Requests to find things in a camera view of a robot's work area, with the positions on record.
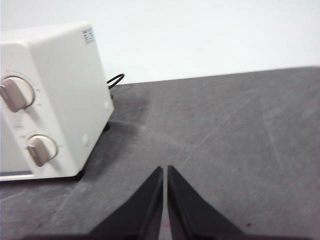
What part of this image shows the beige timer knob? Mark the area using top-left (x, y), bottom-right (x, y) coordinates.
top-left (25, 134), bottom-right (59, 168)

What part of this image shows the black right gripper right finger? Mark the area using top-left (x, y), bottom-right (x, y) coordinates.
top-left (166, 165), bottom-right (245, 240)

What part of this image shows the black oven power cable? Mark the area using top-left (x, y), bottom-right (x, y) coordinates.
top-left (106, 73), bottom-right (125, 99)

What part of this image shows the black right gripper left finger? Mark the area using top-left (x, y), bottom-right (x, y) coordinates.
top-left (87, 166), bottom-right (164, 240)

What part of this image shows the beige temperature knob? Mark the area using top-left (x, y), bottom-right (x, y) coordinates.
top-left (0, 76), bottom-right (36, 113)

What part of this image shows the cream Toshiba toaster oven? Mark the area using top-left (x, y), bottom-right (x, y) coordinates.
top-left (0, 21), bottom-right (115, 182)

